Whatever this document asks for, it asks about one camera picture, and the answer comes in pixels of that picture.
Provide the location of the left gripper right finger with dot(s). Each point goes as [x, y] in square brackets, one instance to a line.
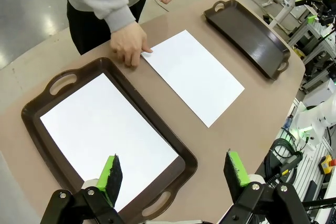
[236, 176]

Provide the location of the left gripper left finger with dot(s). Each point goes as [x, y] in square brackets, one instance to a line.
[111, 179]

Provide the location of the white A4 paper sheet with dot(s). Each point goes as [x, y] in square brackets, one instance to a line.
[194, 77]
[99, 129]

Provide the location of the brown plastic serving tray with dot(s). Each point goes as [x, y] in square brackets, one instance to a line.
[246, 35]
[31, 111]

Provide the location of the person's right forearm grey sleeve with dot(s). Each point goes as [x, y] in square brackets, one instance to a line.
[113, 9]

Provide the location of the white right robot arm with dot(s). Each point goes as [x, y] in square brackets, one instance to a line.
[319, 119]

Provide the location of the person's right hand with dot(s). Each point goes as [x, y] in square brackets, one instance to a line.
[130, 44]

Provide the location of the yellow emergency stop box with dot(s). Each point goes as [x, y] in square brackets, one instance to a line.
[326, 165]

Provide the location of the person in grey hoodie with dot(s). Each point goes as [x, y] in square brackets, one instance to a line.
[86, 24]

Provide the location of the grey handheld enabling switch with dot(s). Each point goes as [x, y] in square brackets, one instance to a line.
[290, 165]

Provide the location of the aluminium profile frame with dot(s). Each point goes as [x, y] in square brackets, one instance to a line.
[315, 51]

